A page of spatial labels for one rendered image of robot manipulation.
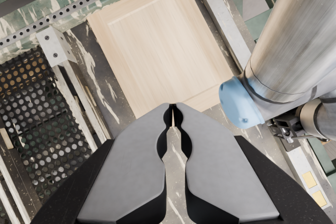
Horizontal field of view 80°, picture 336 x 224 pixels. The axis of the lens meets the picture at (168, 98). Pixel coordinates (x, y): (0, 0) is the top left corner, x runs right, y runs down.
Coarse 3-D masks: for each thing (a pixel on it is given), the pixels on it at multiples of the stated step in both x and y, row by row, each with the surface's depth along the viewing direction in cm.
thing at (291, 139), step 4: (292, 136) 65; (300, 136) 63; (304, 136) 62; (308, 136) 61; (312, 136) 60; (288, 140) 66; (292, 140) 65; (320, 140) 57; (324, 140) 56; (328, 140) 56
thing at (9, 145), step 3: (0, 129) 71; (3, 129) 72; (0, 132) 70; (3, 132) 72; (6, 132) 73; (3, 135) 71; (6, 135) 72; (3, 138) 70; (6, 138) 72; (6, 141) 71; (9, 141) 72; (6, 144) 70; (9, 144) 72; (9, 147) 71; (12, 147) 72
